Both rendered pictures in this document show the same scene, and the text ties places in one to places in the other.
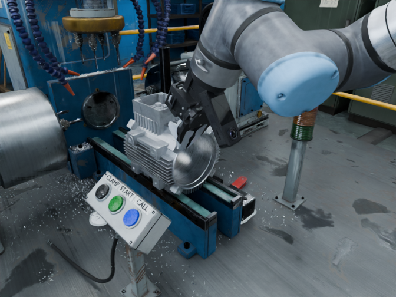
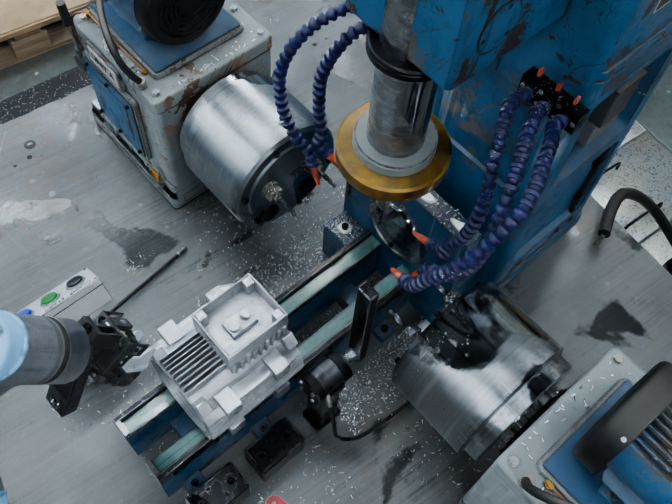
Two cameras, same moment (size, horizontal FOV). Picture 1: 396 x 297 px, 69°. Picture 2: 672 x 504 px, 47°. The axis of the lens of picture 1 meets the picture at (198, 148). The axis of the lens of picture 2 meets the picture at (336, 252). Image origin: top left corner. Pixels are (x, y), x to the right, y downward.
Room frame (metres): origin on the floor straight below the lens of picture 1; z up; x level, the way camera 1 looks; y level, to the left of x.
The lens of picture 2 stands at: (0.87, -0.42, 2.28)
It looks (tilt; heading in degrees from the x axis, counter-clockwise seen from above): 60 degrees down; 87
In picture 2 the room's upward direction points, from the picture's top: 6 degrees clockwise
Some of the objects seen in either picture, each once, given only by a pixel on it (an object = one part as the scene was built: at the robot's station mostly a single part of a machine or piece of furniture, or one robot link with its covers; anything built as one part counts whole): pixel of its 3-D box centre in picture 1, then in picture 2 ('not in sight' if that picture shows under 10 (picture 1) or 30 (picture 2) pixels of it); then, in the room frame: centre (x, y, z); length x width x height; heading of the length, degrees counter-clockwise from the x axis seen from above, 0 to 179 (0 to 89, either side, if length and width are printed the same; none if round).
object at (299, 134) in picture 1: (302, 129); not in sight; (0.76, -0.30, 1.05); 0.06 x 0.06 x 0.04
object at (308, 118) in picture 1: (304, 115); not in sight; (0.76, -0.30, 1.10); 0.06 x 0.06 x 0.04
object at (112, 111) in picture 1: (101, 111); (394, 231); (1.01, 0.35, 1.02); 0.15 x 0.02 x 0.15; 134
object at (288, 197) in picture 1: (300, 142); not in sight; (0.76, -0.30, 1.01); 0.08 x 0.08 x 0.42; 44
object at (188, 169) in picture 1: (171, 148); (225, 359); (0.72, 0.07, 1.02); 0.20 x 0.19 x 0.19; 44
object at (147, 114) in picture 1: (161, 112); (240, 323); (0.74, 0.10, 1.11); 0.12 x 0.11 x 0.07; 44
